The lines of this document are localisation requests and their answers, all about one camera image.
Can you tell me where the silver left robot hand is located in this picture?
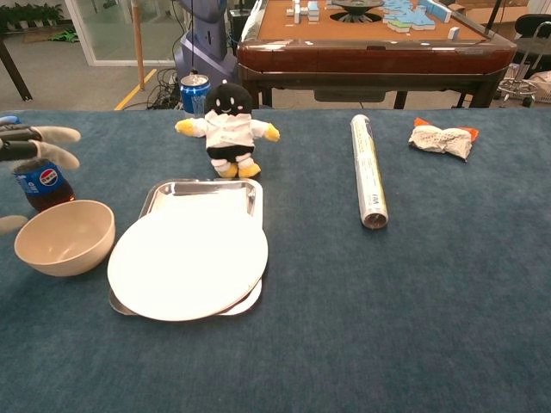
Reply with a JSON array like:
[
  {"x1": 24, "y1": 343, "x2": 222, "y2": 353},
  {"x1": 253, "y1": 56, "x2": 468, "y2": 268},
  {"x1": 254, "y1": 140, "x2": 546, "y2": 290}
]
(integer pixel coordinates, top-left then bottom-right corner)
[{"x1": 0, "y1": 116, "x2": 82, "y2": 237}]

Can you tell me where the beige round bowl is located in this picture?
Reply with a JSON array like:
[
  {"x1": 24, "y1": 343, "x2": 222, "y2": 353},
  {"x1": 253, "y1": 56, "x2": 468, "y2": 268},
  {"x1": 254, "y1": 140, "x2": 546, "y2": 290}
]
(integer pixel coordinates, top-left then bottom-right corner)
[{"x1": 14, "y1": 199, "x2": 116, "y2": 278}]

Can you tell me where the blue purple robot base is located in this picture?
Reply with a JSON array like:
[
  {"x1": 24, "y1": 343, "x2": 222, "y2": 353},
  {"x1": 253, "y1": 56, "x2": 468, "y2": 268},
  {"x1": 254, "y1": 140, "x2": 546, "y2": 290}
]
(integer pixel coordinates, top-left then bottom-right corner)
[{"x1": 173, "y1": 0, "x2": 240, "y2": 87}]

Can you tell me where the Pepsi cola plastic bottle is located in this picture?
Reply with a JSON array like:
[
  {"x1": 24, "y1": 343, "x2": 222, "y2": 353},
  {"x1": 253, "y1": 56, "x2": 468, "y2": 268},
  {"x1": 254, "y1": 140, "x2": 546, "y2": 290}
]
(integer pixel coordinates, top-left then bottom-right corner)
[{"x1": 0, "y1": 114, "x2": 77, "y2": 213}]

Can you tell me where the black slanted table leg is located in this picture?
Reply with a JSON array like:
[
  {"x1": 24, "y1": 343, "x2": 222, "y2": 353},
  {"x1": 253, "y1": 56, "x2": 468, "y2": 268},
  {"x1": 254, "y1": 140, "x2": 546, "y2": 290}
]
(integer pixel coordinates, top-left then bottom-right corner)
[{"x1": 0, "y1": 36, "x2": 34, "y2": 102}]

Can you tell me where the green cloth on floor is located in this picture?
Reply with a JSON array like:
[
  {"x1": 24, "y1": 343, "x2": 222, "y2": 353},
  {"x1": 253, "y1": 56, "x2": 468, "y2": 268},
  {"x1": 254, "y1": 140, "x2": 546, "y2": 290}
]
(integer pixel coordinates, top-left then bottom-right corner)
[{"x1": 48, "y1": 28, "x2": 81, "y2": 44}]

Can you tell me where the row of potted plants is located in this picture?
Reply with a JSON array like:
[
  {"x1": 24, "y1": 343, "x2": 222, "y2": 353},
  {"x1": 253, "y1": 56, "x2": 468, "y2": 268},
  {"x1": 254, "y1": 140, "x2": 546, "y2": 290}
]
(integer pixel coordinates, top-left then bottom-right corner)
[{"x1": 0, "y1": 3, "x2": 65, "y2": 31}]

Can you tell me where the wooden pole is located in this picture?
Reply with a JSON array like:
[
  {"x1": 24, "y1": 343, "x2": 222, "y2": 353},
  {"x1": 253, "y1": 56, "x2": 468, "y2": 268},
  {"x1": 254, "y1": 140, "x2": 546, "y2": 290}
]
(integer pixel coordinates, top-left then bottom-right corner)
[{"x1": 131, "y1": 0, "x2": 146, "y2": 91}]

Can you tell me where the blue soda can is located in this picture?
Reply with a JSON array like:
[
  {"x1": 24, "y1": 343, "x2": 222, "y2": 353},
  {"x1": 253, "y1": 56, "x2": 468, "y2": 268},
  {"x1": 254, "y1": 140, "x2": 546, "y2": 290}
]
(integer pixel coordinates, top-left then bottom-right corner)
[{"x1": 179, "y1": 73, "x2": 212, "y2": 115}]

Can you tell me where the stainless steel rectangular tray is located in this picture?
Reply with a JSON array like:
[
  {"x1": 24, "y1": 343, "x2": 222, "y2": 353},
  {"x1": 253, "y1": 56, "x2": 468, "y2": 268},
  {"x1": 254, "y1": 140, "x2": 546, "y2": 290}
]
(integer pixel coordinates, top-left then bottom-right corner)
[{"x1": 108, "y1": 177, "x2": 264, "y2": 317}]

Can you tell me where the white round plate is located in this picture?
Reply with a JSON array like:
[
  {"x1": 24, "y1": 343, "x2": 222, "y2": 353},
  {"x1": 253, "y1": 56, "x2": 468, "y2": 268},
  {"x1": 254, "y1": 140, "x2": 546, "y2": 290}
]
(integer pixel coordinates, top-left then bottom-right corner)
[{"x1": 107, "y1": 210, "x2": 269, "y2": 322}]

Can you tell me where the black plush toy white shirt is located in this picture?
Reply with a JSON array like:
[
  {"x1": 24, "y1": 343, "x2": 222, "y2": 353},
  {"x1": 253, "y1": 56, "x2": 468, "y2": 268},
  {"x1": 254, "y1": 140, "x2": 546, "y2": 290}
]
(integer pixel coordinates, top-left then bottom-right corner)
[{"x1": 174, "y1": 79, "x2": 282, "y2": 180}]

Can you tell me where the small mahjong tile stack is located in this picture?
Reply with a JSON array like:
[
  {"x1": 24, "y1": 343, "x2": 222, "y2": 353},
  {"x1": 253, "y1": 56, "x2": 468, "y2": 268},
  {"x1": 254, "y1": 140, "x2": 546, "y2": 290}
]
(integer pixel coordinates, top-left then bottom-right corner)
[{"x1": 286, "y1": 0, "x2": 322, "y2": 22}]

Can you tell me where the cling film roll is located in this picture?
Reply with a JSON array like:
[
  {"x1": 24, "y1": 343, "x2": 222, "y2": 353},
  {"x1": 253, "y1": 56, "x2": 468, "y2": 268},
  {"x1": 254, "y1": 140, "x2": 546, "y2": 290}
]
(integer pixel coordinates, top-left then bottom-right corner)
[{"x1": 350, "y1": 114, "x2": 389, "y2": 231}]

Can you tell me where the brown mahjong table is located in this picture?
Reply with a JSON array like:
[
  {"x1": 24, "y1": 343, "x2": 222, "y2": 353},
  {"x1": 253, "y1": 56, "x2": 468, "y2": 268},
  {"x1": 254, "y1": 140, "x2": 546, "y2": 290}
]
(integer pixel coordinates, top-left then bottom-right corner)
[{"x1": 236, "y1": 0, "x2": 517, "y2": 109}]

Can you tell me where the black mahjong table centre dome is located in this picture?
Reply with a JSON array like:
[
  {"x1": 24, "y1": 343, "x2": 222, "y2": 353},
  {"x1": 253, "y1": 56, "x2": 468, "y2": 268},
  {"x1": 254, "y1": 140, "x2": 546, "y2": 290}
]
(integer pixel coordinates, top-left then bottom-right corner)
[{"x1": 329, "y1": 0, "x2": 386, "y2": 22}]

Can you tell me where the blue carpet tablecloth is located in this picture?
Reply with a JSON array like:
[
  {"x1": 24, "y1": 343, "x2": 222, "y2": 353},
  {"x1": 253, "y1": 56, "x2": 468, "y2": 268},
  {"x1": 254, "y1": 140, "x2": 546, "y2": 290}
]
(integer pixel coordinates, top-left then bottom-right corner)
[{"x1": 0, "y1": 107, "x2": 551, "y2": 413}]

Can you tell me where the blue white mahjong tile pile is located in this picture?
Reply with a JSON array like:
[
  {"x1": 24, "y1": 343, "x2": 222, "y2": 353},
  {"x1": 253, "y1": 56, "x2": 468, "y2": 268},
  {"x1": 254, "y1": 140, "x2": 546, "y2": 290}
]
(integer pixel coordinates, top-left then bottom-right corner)
[{"x1": 382, "y1": 0, "x2": 453, "y2": 34}]

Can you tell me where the crumpled white orange snack packet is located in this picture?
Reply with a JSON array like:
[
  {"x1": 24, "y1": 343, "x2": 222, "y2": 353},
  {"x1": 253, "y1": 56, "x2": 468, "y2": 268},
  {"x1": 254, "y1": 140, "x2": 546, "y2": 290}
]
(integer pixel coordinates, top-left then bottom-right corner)
[{"x1": 407, "y1": 117, "x2": 480, "y2": 163}]

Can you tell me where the black office chair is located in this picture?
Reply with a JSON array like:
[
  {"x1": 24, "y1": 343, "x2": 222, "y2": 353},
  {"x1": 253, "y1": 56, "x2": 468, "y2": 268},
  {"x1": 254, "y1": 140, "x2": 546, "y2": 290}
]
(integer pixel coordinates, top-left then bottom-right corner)
[{"x1": 498, "y1": 13, "x2": 551, "y2": 108}]

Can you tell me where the bundle of floor cables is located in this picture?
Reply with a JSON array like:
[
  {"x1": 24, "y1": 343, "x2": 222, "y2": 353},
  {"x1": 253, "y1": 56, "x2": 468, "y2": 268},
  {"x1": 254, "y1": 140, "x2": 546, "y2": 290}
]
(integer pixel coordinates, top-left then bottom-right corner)
[{"x1": 145, "y1": 67, "x2": 183, "y2": 111}]

